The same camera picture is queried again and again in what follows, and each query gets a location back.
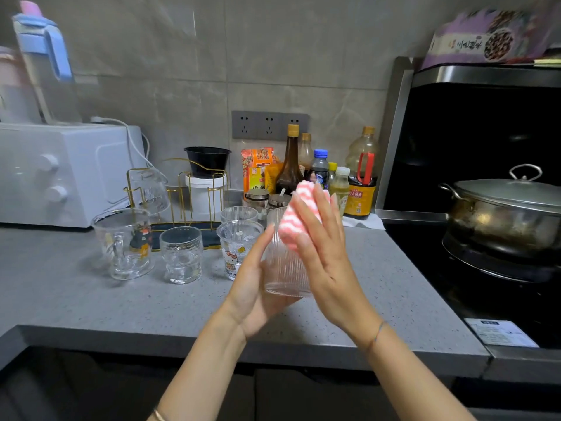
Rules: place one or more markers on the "person's left hand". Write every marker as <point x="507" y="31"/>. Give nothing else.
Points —
<point x="245" y="302"/>

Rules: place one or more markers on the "person's right hand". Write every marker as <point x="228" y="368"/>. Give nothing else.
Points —
<point x="337" y="284"/>

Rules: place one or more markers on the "embossed ribbed clear glass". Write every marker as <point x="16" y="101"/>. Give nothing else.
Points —
<point x="282" y="276"/>

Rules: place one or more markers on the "cartoon cat print glass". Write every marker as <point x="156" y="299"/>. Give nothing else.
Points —
<point x="236" y="249"/>

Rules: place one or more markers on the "short textured glass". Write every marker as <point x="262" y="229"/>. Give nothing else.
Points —
<point x="181" y="258"/>

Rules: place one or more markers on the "pink striped cloth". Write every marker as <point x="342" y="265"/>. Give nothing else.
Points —
<point x="289" y="223"/>

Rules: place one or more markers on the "small ribbed clear glass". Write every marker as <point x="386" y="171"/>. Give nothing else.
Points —
<point x="239" y="213"/>

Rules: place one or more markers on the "penguin print glass mug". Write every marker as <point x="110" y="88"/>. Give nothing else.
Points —
<point x="118" y="249"/>

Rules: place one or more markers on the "tall ribbed clear glass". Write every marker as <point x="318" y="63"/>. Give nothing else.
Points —
<point x="149" y="190"/>

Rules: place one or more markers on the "person's left forearm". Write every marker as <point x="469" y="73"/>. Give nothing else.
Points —
<point x="197" y="377"/>

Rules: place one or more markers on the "white paper towel sheet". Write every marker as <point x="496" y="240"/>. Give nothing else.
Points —
<point x="368" y="222"/>

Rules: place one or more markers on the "yellow liquid bottle white cap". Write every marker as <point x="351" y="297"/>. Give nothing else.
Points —
<point x="341" y="188"/>

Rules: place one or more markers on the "glass spice jar steel lid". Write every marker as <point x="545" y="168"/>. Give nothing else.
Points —
<point x="257" y="194"/>
<point x="279" y="200"/>

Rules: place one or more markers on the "white plastic bucket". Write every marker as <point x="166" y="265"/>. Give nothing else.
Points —
<point x="204" y="197"/>

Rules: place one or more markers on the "dark bottle blue cap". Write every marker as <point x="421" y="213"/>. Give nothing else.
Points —
<point x="320" y="170"/>

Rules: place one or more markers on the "small bottle yellow cap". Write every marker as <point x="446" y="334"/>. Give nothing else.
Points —
<point x="332" y="167"/>

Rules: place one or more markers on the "dark brown glass bottle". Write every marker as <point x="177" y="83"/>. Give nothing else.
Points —
<point x="289" y="175"/>

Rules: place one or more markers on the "yellow seasoning pouch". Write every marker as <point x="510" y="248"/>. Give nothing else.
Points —
<point x="272" y="177"/>

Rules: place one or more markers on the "orange seasoning packet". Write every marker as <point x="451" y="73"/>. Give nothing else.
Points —
<point x="256" y="168"/>

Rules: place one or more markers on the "clear bottle brown cap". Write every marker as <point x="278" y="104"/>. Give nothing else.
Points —
<point x="305" y="151"/>

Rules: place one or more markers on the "black plastic bowl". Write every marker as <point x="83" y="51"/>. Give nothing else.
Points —
<point x="207" y="159"/>

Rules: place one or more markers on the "white label sticker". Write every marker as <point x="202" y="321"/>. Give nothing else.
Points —
<point x="502" y="333"/>

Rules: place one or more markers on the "stainless steel pot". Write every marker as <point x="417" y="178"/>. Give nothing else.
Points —
<point x="504" y="227"/>

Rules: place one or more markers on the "steel pot lid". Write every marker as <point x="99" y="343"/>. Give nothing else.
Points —
<point x="513" y="192"/>

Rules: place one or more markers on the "white microwave oven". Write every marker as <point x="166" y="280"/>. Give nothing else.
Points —
<point x="65" y="175"/>

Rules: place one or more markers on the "purple food packet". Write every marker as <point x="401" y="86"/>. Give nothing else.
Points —
<point x="456" y="43"/>

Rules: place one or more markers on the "clear jug blue lid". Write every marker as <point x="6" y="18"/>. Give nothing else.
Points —
<point x="44" y="92"/>

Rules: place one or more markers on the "pale yellow flat pack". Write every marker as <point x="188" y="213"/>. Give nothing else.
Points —
<point x="548" y="63"/>

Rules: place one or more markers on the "clear container pink lid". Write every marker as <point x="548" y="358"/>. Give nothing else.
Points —
<point x="17" y="96"/>

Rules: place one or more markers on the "grey wall socket panel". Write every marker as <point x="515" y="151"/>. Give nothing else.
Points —
<point x="269" y="124"/>

